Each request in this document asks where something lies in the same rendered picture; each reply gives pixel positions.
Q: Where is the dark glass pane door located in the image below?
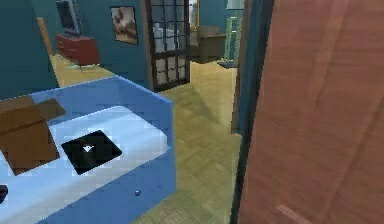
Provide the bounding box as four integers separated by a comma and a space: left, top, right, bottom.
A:
145, 0, 192, 93

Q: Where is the black flat laptop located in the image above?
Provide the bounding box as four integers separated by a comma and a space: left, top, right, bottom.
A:
61, 129, 123, 176

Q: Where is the reddish brown room door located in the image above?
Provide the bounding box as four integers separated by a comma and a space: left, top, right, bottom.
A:
237, 0, 384, 224

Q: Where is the red sideboard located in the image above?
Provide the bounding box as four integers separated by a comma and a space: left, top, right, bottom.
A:
55, 33, 101, 67

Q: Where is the black television set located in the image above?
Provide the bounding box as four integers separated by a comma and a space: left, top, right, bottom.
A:
55, 0, 81, 37

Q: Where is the brown cardboard box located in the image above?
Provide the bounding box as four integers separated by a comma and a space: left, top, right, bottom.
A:
0, 95, 67, 177

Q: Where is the framed wall picture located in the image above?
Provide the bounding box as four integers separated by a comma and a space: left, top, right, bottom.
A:
110, 5, 139, 46

